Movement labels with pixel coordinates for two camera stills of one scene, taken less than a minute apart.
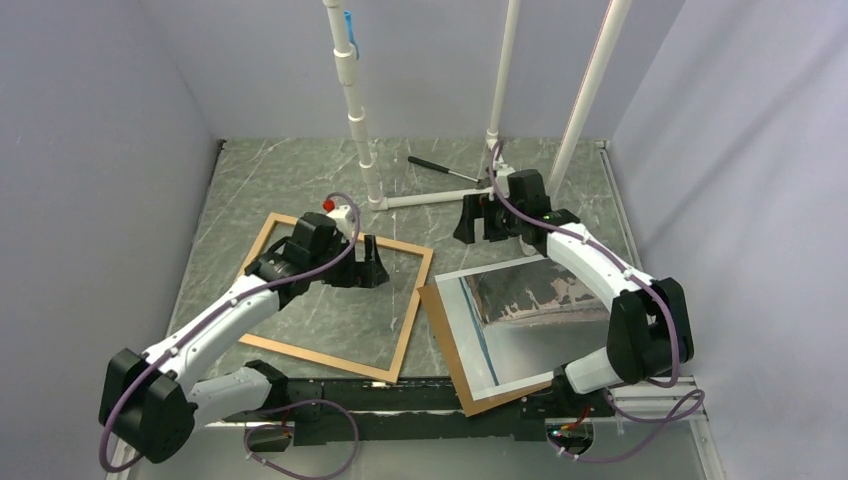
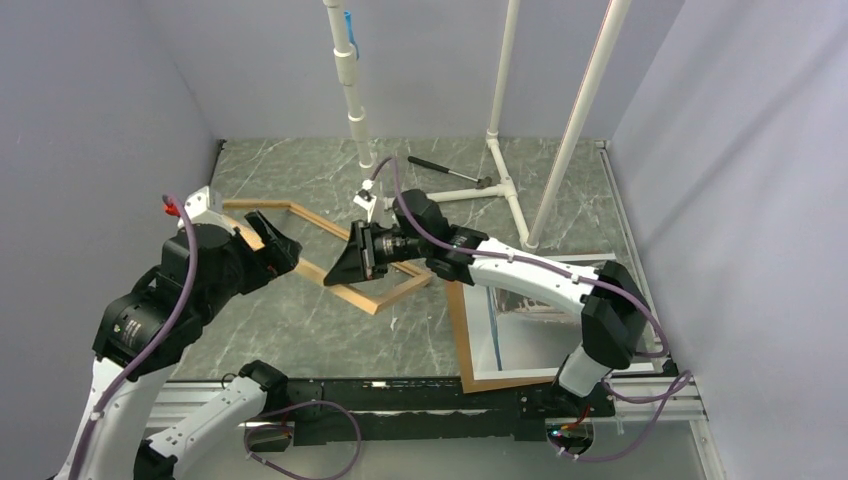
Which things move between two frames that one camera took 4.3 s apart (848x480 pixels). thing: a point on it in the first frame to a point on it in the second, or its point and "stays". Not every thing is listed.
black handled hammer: [481, 183] stays
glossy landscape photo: [521, 323] stays
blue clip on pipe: [349, 25] stays
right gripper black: [465, 230] to [359, 261]
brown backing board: [453, 352] to [468, 382]
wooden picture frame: [263, 245] to [231, 207]
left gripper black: [364, 274] to [279, 256]
